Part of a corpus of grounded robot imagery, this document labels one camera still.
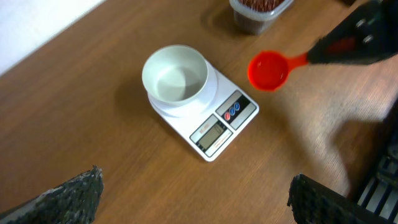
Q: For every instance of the red measuring scoop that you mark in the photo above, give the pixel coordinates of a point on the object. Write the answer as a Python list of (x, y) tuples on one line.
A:
[(269, 70)]

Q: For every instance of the red adzuki beans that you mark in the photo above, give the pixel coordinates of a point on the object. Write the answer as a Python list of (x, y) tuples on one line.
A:
[(261, 5)]

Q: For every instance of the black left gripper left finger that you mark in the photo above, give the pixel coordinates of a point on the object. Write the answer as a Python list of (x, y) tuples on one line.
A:
[(74, 201)]

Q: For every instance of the clear plastic container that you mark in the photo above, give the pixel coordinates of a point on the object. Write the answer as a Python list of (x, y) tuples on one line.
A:
[(253, 22)]

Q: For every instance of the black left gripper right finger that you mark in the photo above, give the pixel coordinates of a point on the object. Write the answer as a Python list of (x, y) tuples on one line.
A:
[(313, 203)]

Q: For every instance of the white digital kitchen scale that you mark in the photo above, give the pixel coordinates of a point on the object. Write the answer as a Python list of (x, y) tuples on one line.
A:
[(210, 122)]

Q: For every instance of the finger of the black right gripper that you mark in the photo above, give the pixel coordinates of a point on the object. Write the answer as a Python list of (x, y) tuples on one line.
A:
[(368, 35)]

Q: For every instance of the white round bowl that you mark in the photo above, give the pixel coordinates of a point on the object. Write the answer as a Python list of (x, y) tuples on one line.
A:
[(175, 74)]

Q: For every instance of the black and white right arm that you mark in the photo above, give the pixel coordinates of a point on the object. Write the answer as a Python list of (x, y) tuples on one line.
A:
[(385, 171)]

